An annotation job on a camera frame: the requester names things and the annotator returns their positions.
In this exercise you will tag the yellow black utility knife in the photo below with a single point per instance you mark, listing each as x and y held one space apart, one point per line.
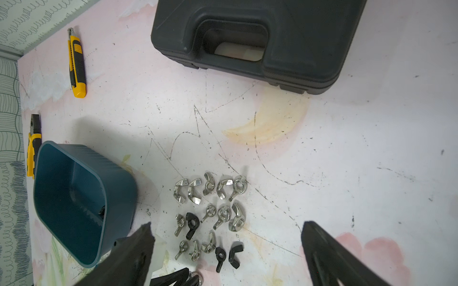
76 65

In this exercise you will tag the teal plastic storage box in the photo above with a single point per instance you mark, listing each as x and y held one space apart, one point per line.
84 199

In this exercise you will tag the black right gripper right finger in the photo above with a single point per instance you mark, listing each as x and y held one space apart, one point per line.
330 264

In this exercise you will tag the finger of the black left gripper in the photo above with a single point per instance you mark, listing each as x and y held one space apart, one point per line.
177 278

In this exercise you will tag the black wing nut fourteenth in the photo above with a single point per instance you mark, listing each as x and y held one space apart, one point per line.
236 248

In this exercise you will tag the silver wing nut row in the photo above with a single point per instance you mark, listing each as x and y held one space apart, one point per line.
224 215

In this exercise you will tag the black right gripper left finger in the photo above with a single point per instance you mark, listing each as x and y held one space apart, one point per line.
128 263

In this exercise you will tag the silver wing nut twelfth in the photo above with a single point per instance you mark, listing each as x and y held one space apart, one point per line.
210 246

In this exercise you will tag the black plastic tool case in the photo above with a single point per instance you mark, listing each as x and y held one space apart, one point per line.
298 46

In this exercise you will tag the silver wing nut fifteenth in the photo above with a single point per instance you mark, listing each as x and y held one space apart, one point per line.
196 279

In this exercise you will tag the yellow black pliers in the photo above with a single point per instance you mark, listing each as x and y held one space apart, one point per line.
34 144

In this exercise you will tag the silver wing nut eleventh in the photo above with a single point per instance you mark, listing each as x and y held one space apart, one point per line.
196 252

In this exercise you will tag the black wing nut thirteenth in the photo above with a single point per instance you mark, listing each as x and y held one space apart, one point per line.
221 256

